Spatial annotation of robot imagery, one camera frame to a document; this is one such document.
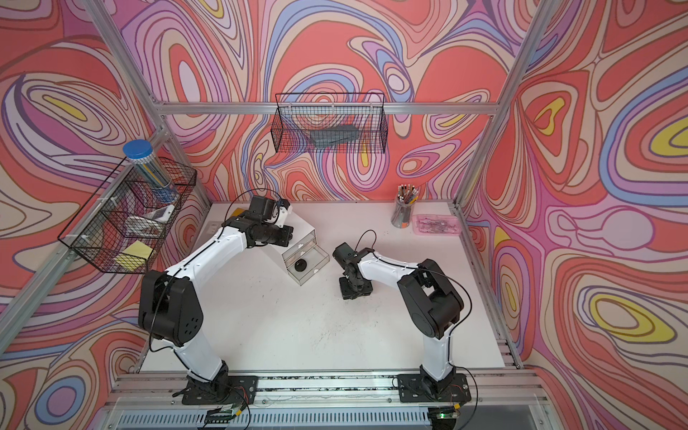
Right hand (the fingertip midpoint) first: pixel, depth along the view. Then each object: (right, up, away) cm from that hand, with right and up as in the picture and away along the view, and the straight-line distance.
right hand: (354, 299), depth 91 cm
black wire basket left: (-66, +25, -17) cm, 73 cm away
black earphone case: (-20, +12, +5) cm, 23 cm away
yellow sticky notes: (-54, +18, -28) cm, 63 cm away
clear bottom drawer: (-15, +13, +9) cm, 22 cm away
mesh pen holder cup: (+20, +30, +19) cm, 41 cm away
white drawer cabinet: (-18, +21, 0) cm, 28 cm away
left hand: (-21, +22, -1) cm, 31 cm away
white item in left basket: (-55, +29, -18) cm, 64 cm away
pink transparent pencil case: (+35, +26, +20) cm, 48 cm away
